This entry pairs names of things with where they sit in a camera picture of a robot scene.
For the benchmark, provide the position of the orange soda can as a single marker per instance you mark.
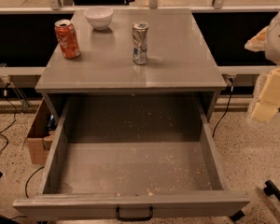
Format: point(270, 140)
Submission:
point(67, 39)

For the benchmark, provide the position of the black stand leg right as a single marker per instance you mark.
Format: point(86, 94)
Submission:
point(271, 189)

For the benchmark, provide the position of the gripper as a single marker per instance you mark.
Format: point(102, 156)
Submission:
point(279, 40)

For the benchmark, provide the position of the white bowl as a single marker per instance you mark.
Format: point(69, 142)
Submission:
point(99, 18)

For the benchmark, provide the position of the grey top drawer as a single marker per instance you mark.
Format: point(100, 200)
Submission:
point(132, 152)

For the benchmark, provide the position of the crushed silver can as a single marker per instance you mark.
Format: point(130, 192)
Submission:
point(139, 34)

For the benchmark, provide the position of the brown cardboard box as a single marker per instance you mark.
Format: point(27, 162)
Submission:
point(38, 138)

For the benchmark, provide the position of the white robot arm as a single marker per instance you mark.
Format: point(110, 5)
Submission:
point(267, 40)

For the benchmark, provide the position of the black top drawer handle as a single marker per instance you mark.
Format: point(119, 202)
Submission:
point(134, 214)

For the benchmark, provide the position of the grey drawer cabinet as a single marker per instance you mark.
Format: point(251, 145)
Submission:
point(178, 58)

